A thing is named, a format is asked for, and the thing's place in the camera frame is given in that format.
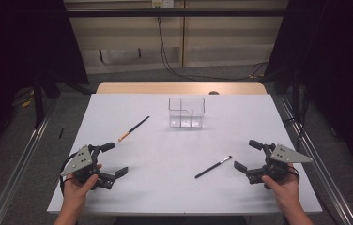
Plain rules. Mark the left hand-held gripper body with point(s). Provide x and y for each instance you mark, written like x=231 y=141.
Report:
x=79 y=161

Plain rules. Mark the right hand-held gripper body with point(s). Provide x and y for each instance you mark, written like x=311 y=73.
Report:
x=287 y=154

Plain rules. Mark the makeup brush with gold ferrule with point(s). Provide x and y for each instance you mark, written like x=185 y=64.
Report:
x=134 y=128

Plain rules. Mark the clear plastic organizer box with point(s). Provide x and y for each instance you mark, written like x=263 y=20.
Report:
x=186 y=120

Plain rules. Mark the person's left hand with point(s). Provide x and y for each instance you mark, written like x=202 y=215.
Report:
x=76 y=193

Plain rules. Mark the person's right hand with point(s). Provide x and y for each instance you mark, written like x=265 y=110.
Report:
x=285 y=193

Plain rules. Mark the small black stick on floor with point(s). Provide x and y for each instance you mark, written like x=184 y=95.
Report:
x=61 y=132

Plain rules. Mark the black metal stand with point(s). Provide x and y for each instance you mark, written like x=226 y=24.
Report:
x=295 y=93
x=38 y=103

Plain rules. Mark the yellow object on floor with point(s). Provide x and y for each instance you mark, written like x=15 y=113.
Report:
x=27 y=102

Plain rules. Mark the light wooden table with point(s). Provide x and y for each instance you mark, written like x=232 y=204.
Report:
x=165 y=88

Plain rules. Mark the dark curtain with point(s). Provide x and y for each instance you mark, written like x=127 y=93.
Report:
x=337 y=47
x=15 y=47

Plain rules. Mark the black horizontal metal bar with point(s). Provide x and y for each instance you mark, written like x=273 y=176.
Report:
x=196 y=12

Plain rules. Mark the aluminium floor rail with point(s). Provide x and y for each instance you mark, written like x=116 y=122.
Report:
x=18 y=168
x=325 y=175

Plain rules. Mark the black wall bracket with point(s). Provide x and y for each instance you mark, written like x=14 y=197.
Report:
x=102 y=56
x=139 y=52

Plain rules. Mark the white wall socket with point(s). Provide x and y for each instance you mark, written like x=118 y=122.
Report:
x=162 y=3

